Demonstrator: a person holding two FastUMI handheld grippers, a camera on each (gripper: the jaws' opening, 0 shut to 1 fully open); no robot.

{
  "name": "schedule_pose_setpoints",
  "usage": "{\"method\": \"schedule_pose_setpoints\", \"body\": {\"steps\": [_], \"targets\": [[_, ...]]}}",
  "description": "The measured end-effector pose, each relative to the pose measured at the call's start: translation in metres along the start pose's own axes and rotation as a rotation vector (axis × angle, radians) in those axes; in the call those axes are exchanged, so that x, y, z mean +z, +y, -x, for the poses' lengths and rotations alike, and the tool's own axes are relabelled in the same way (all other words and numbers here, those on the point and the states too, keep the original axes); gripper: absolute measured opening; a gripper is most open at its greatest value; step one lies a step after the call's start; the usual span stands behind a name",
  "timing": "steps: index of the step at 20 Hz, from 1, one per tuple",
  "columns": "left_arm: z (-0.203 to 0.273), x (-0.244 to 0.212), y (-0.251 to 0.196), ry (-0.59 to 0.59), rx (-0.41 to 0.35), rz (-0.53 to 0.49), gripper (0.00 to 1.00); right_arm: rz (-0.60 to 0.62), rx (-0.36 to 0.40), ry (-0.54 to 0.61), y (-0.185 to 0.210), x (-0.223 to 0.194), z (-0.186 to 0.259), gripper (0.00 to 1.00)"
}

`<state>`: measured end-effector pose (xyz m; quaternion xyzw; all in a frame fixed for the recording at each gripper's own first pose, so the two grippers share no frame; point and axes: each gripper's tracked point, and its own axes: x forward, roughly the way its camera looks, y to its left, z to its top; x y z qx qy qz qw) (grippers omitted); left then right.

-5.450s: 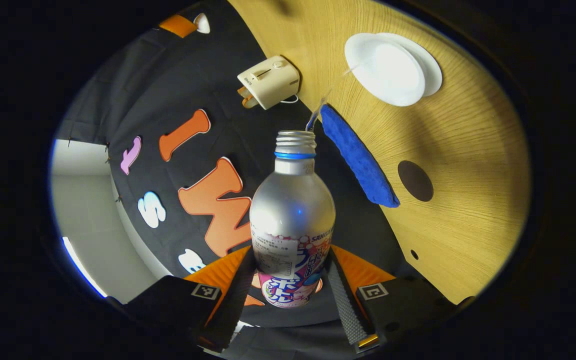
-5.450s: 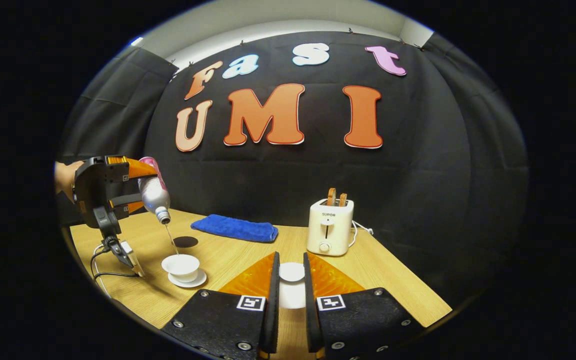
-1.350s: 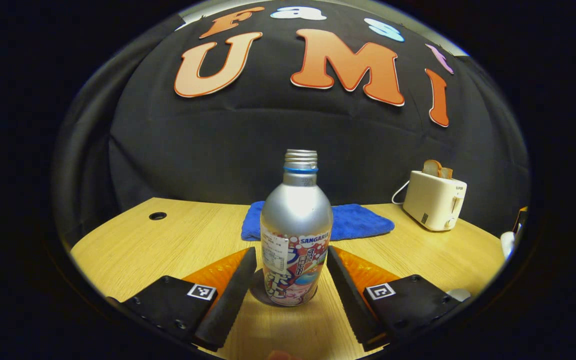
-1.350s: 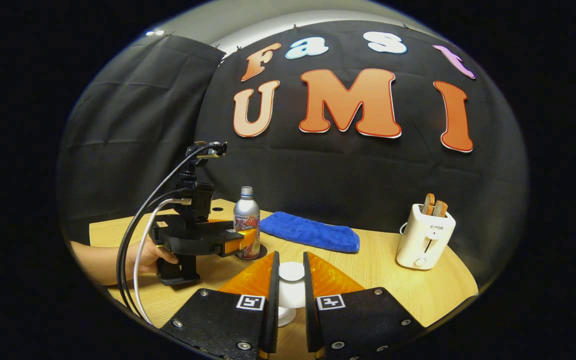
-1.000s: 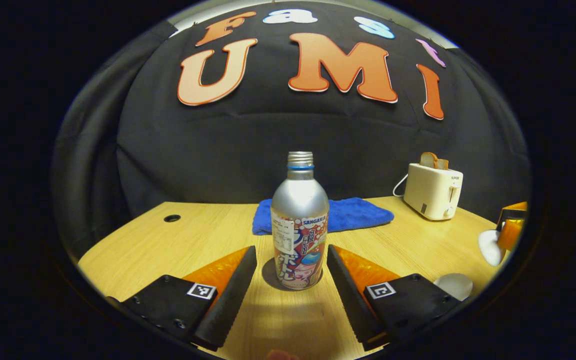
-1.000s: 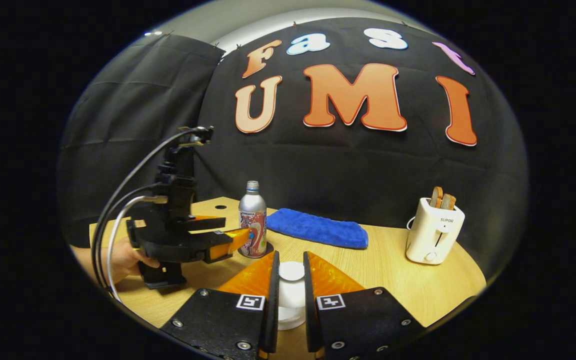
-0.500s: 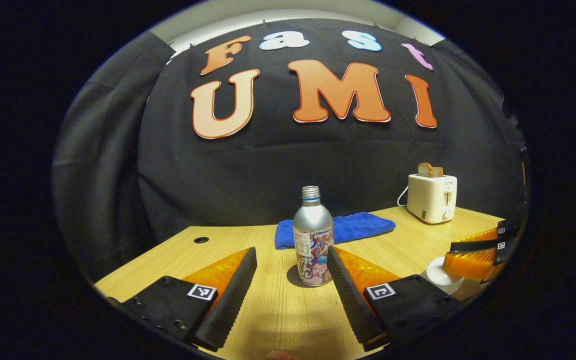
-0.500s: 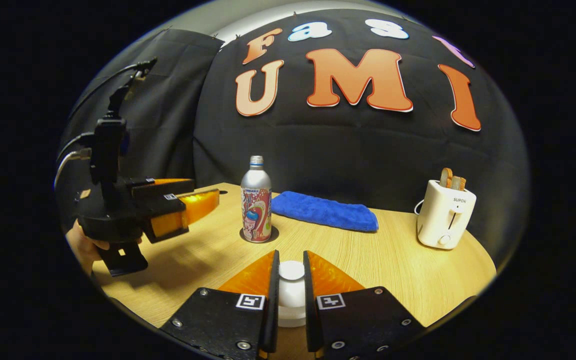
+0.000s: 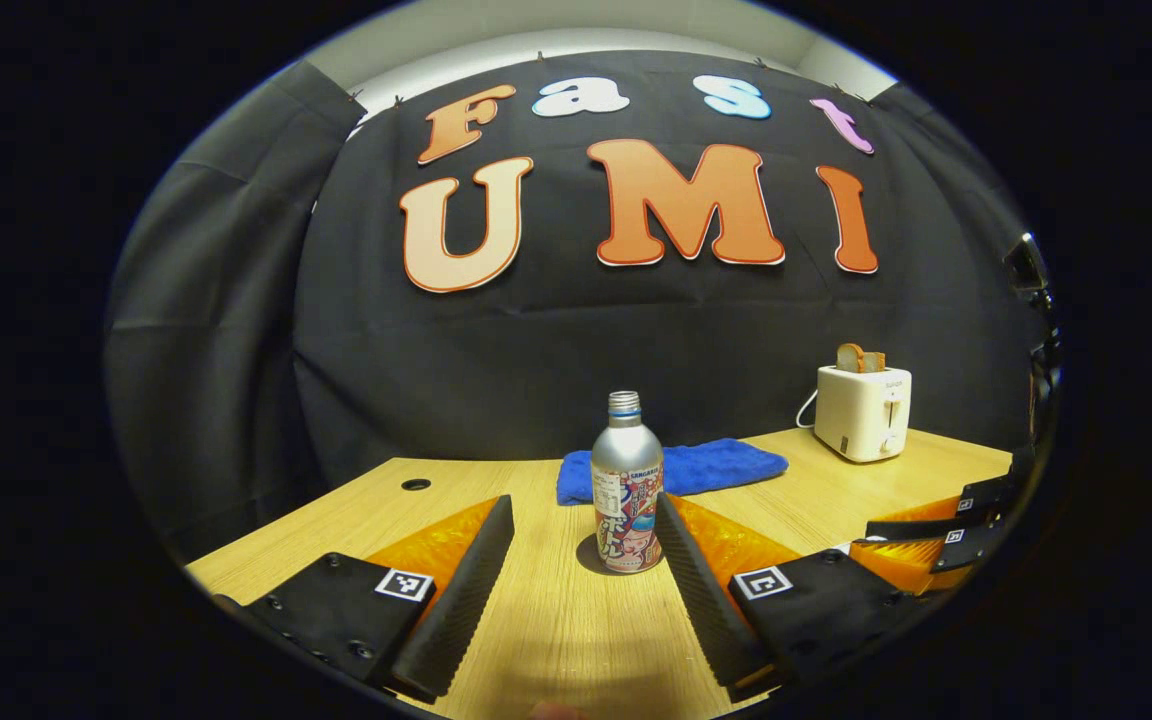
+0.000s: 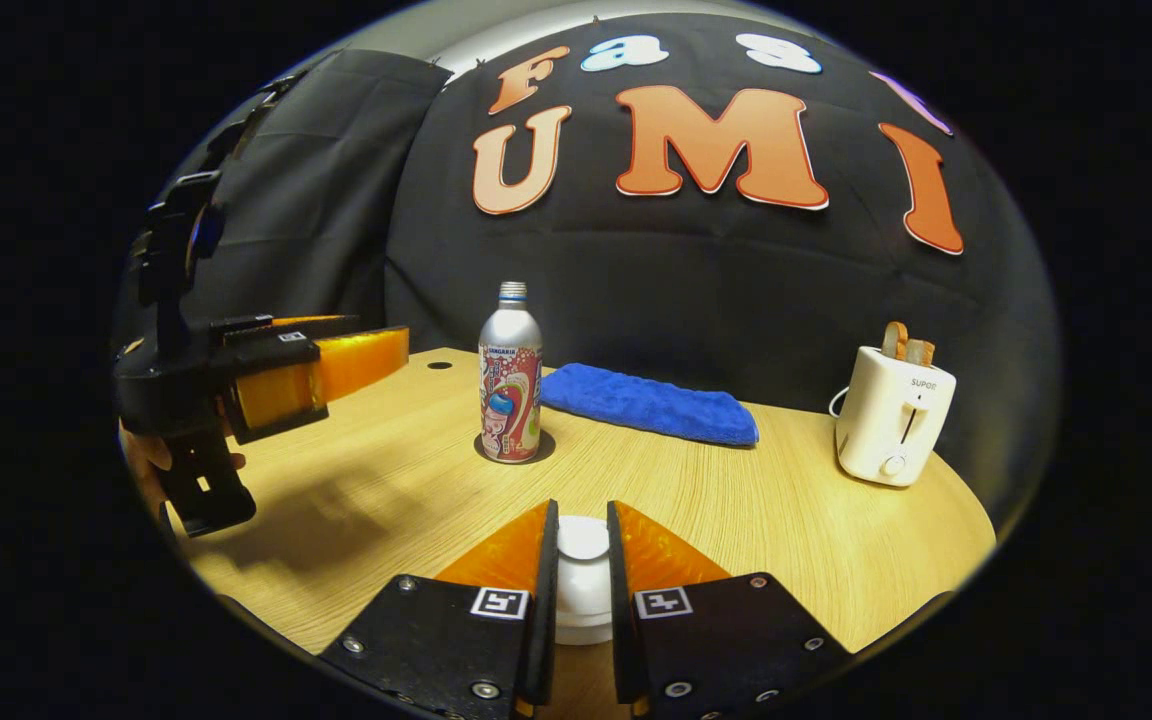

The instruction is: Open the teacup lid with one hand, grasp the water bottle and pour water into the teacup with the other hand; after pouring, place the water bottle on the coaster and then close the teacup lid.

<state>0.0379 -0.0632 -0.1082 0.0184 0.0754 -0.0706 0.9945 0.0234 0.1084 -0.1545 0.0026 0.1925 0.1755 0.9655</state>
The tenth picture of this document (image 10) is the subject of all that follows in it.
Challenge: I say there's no black backdrop cloth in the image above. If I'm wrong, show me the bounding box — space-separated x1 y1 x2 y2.
116 12 1063 541

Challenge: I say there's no dark round coaster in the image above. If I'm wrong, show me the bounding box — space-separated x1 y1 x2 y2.
474 430 557 467

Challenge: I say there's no blue towel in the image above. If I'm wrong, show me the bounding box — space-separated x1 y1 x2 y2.
539 362 760 447

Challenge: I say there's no white toaster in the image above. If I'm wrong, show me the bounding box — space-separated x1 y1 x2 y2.
834 345 958 489

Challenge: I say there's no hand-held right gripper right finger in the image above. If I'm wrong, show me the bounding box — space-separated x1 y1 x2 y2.
606 500 853 720

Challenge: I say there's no silver water bottle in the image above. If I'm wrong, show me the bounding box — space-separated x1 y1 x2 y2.
477 281 544 464

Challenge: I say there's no white teacup lid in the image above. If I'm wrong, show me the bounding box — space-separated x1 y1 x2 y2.
556 515 614 619

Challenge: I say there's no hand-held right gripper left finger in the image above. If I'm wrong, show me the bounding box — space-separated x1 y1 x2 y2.
318 500 561 720

